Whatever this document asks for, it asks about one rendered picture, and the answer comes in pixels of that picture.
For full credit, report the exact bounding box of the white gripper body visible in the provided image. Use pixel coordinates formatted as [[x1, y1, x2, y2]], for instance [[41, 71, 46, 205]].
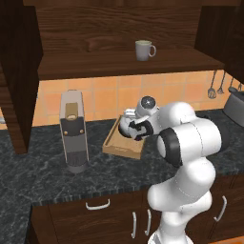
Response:
[[118, 108, 143, 128]]

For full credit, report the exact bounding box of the wooden tray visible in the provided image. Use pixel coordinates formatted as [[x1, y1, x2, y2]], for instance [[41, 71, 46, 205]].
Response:
[[101, 114, 148, 161]]

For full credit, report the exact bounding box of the white ceramic mug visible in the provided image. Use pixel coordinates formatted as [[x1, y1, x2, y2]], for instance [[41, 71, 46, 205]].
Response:
[[134, 39, 157, 62]]

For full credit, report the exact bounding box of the dark wood cabinet door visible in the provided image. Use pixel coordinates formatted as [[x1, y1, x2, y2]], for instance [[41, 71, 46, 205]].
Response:
[[193, 0, 244, 86], [0, 0, 44, 155]]

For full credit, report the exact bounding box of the grey coffee machine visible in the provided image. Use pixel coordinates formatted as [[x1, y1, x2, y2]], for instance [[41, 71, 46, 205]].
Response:
[[58, 89, 91, 174]]

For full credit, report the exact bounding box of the hanging metal utensil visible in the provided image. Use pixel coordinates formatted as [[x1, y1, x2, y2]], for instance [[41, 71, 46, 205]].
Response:
[[227, 75, 236, 94], [216, 70, 227, 95]]

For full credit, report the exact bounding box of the dark wood drawer front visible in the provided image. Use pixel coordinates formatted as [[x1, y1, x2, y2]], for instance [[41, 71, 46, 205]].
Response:
[[47, 190, 145, 220]]

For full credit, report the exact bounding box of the dark wood base cupboard door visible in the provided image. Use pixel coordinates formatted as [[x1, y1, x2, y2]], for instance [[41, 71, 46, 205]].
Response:
[[185, 173, 244, 244], [51, 211, 143, 244], [141, 189, 165, 244]]

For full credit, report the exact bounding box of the dark wood wall cabinet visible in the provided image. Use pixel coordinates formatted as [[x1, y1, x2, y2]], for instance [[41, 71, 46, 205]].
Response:
[[22, 0, 225, 81]]

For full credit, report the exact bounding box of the white drawer handle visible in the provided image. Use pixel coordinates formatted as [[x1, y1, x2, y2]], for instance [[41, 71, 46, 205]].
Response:
[[85, 198, 112, 212]]

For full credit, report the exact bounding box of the white cupboard door handle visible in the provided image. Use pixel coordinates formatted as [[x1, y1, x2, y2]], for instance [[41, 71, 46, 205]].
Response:
[[131, 211, 138, 239], [213, 195, 229, 223], [144, 209, 153, 237]]

